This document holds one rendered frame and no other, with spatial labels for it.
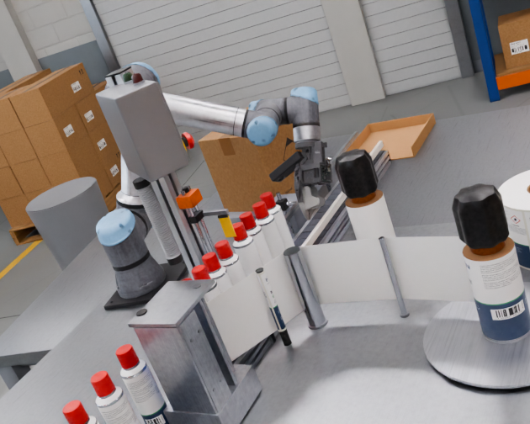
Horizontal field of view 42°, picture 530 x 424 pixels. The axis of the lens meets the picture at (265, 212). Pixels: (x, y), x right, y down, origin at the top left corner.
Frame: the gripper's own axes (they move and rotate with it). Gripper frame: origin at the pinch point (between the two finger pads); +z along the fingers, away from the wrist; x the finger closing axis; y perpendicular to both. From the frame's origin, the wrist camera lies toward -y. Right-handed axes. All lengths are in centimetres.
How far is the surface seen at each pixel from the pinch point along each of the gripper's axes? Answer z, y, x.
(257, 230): 4.2, 2.2, -28.7
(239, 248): 8.2, 0.5, -34.6
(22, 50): -201, -446, 271
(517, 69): -108, -6, 338
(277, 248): 8.7, 2.9, -21.5
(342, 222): 2.3, 5.8, 11.0
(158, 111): -21, 0, -61
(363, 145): -28, -11, 69
